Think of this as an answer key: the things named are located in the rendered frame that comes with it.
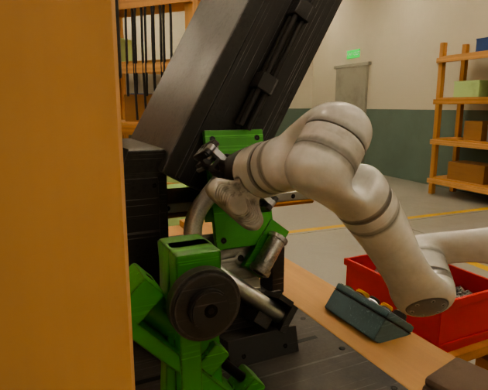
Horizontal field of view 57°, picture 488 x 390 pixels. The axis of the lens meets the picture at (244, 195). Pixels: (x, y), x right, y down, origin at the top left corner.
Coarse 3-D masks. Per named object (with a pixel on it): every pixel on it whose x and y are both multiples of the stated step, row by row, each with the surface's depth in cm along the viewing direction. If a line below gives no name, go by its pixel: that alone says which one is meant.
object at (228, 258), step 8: (208, 240) 78; (232, 248) 80; (240, 248) 81; (248, 248) 82; (224, 256) 80; (232, 256) 81; (240, 256) 80; (224, 264) 80; (232, 264) 80; (240, 264) 81; (232, 272) 80; (240, 272) 81; (248, 272) 82; (248, 280) 81; (256, 280) 82; (256, 288) 81
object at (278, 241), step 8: (272, 232) 79; (272, 240) 78; (280, 240) 78; (264, 248) 78; (272, 248) 78; (280, 248) 79; (256, 256) 78; (264, 256) 77; (272, 256) 77; (256, 264) 77; (264, 264) 77; (272, 264) 77; (264, 272) 76
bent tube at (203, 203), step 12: (204, 192) 74; (192, 204) 74; (204, 204) 73; (192, 216) 73; (204, 216) 74; (192, 228) 72; (240, 288) 75; (252, 288) 76; (252, 300) 75; (264, 300) 76; (264, 312) 77; (276, 312) 77
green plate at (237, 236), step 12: (204, 132) 78; (216, 132) 79; (228, 132) 80; (240, 132) 81; (252, 132) 82; (228, 144) 80; (240, 144) 81; (252, 144) 82; (216, 204) 78; (216, 216) 78; (228, 216) 79; (264, 216) 82; (216, 228) 78; (228, 228) 78; (240, 228) 79; (264, 228) 81; (216, 240) 77; (228, 240) 78; (240, 240) 79; (252, 240) 80
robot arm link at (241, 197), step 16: (256, 144) 58; (240, 160) 59; (240, 176) 59; (208, 192) 58; (224, 192) 58; (240, 192) 59; (256, 192) 58; (224, 208) 59; (240, 208) 59; (256, 208) 60; (240, 224) 60; (256, 224) 59
